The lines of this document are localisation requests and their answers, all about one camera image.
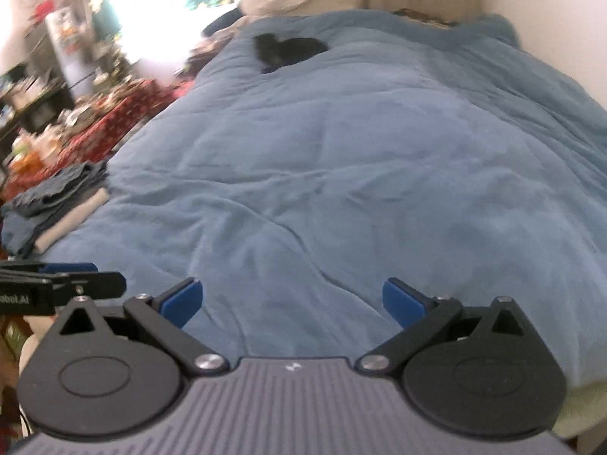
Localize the grey refrigerator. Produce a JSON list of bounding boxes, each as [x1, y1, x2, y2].
[[28, 5, 96, 100]]

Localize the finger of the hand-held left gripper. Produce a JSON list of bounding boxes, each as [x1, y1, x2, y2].
[[37, 262, 99, 276], [50, 272, 127, 306]]

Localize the pale green bed sheet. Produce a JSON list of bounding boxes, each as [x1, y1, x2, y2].
[[560, 381, 607, 441]]

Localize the black cat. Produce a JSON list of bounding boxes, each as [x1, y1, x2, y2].
[[253, 33, 329, 74]]

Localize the folded blue denim garment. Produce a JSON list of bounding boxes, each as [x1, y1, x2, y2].
[[12, 161, 110, 219]]

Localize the folded white garment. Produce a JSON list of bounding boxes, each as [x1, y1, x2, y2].
[[33, 188, 111, 253]]

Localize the blue blanket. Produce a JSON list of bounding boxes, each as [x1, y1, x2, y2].
[[66, 9, 607, 389]]

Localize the red patterned tablecloth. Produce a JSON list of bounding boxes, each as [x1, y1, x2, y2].
[[0, 80, 190, 200]]

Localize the bright window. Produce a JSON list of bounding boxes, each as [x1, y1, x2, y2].
[[85, 0, 242, 67]]

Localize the dark patterned cloth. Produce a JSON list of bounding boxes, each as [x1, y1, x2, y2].
[[393, 7, 463, 28]]

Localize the folded blue cloth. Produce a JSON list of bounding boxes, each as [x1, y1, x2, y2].
[[0, 209, 48, 257]]

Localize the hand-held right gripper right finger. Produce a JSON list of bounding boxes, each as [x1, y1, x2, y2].
[[358, 277, 541, 373]]

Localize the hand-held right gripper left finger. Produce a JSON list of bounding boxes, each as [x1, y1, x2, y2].
[[56, 277, 233, 374]]

